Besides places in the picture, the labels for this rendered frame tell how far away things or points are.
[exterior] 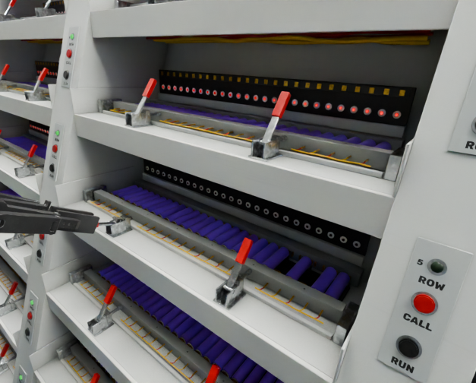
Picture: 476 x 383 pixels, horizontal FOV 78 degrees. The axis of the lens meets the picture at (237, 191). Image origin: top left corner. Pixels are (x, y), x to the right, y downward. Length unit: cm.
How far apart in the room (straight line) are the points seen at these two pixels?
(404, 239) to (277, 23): 28
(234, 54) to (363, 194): 46
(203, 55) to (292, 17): 37
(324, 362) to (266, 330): 7
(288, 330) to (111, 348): 36
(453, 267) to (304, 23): 29
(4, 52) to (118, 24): 80
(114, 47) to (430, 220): 66
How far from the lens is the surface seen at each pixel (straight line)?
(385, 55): 56
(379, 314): 33
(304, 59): 60
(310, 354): 39
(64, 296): 79
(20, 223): 46
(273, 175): 35
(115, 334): 67
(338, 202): 32
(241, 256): 41
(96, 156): 74
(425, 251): 31
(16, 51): 141
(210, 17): 48
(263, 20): 42
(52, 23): 88
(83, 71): 71
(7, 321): 108
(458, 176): 31
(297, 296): 43
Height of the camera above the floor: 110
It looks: 8 degrees down
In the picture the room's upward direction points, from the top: 14 degrees clockwise
